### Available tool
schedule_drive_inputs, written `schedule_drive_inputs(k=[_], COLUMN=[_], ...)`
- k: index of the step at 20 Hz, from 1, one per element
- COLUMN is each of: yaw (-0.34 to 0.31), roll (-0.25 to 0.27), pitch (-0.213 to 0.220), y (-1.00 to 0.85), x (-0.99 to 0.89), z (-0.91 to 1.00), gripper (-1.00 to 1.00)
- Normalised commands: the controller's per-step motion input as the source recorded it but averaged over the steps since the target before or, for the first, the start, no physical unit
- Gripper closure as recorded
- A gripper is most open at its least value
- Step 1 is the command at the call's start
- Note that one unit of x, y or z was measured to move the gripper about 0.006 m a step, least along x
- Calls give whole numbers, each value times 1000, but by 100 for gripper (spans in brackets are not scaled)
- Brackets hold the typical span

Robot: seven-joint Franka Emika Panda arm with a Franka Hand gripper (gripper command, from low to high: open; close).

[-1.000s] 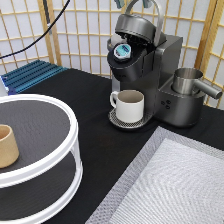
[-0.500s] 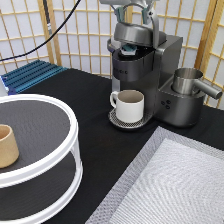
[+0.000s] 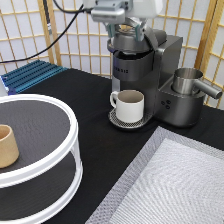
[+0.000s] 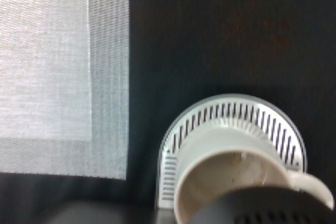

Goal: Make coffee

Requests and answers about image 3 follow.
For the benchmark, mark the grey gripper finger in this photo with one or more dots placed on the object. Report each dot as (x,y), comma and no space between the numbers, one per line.
(139,27)
(112,29)

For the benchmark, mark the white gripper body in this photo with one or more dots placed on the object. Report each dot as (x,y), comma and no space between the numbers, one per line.
(140,8)

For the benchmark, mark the grey coffee machine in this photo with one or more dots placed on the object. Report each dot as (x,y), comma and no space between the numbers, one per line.
(148,66)

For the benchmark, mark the steel milk frother jug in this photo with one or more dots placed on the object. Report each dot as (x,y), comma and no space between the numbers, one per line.
(188,81)

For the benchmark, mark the white ceramic mug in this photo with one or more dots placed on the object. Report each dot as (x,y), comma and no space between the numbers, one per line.
(128,105)

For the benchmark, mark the grey woven placemat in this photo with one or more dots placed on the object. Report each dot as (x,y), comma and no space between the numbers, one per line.
(172,180)

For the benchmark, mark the white two-tier round shelf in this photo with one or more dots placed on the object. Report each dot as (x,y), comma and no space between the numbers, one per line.
(49,169)

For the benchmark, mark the tan wooden cup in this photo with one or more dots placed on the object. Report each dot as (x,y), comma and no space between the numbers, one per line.
(9,152)

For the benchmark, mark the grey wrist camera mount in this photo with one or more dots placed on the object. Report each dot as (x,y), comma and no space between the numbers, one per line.
(111,11)

